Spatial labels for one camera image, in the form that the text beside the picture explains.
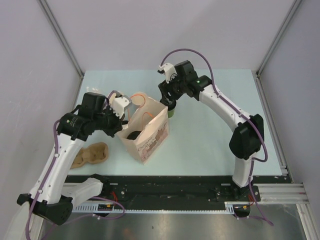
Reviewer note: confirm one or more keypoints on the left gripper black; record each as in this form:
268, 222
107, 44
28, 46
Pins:
117, 126

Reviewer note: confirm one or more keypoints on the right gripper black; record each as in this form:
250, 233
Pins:
166, 88

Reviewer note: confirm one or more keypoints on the paper bag with orange handles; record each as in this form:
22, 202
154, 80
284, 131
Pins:
153, 122

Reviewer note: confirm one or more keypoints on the brown pulp cup carrier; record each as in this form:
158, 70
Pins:
93, 154

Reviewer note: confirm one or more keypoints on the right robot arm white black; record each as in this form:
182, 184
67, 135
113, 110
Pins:
247, 130

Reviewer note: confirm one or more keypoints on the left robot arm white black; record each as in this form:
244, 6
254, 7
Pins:
46, 199

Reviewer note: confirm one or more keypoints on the white paper cup stack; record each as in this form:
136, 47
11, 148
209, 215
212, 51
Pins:
138, 99

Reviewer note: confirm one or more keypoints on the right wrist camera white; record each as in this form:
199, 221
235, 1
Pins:
168, 70

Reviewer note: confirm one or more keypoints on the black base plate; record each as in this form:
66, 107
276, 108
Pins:
170, 204

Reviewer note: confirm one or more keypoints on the white slotted cable duct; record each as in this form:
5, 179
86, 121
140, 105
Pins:
93, 208

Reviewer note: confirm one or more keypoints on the aluminium rail frame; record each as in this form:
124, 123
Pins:
282, 191

